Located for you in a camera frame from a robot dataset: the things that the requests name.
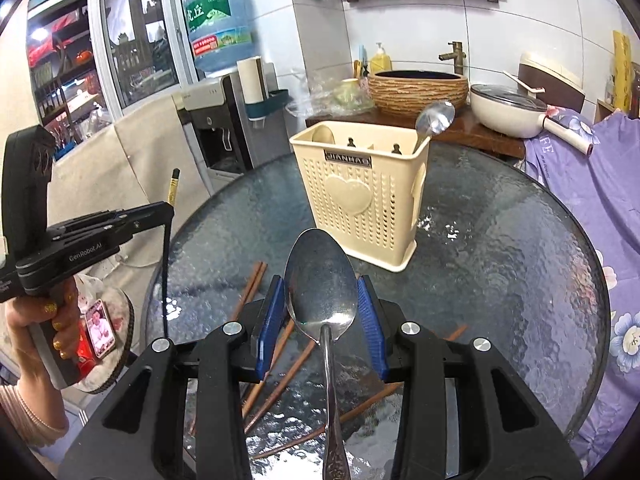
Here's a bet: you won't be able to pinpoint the brass faucet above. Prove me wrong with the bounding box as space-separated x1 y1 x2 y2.
438 41 466 75

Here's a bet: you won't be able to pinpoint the beige fabric cover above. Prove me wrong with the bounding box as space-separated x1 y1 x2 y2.
46 104 212 281

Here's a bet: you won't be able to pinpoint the phone with pink case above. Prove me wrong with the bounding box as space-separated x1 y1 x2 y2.
85 300 116 360

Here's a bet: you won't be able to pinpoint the round steel spoon wooden handle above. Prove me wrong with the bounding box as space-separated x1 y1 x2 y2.
414 101 456 153

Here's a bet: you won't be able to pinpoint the yellow soap bottle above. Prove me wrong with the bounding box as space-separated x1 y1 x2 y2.
369 41 393 75

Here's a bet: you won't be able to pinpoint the clear plastic bag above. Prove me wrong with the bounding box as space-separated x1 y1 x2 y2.
285 73 375 119

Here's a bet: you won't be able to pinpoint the blue water jug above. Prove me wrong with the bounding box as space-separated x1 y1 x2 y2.
183 0 256 73

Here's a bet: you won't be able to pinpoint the grey water dispenser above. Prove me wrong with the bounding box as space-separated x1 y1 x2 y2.
172 68 290 194

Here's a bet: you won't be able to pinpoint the silver oval metal spoon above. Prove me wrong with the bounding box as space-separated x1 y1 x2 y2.
284 228 358 479

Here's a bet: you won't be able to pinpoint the cream pan with lid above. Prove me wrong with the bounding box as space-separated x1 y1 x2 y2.
470 82 596 157

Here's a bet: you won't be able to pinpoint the brown wooden chopstick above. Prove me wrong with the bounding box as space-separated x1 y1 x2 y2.
250 324 468 460
230 261 267 321
240 261 298 420
244 341 316 434

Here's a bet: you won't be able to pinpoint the woven brown basin sink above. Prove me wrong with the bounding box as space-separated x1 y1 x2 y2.
368 70 469 118

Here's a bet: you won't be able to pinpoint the cream plastic utensil holder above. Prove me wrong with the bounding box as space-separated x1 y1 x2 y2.
290 122 431 272

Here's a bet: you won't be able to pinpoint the white paper cup stack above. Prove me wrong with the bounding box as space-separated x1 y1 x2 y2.
236 55 268 104

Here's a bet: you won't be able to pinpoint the purple floral cloth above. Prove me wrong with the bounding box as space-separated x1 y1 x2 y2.
525 108 640 470

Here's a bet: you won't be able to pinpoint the left hand yellow nails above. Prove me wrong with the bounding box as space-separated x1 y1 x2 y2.
3 276 83 401

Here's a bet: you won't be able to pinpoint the brown white rice cooker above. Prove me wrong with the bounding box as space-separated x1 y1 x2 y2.
518 52 585 112

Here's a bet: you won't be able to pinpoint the round glass table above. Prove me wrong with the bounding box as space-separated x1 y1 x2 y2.
141 144 608 437

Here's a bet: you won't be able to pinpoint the black chopstick gold band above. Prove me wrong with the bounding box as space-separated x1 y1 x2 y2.
160 168 180 338

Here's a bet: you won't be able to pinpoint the yellow foil roll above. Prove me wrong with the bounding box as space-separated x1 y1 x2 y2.
613 30 632 113

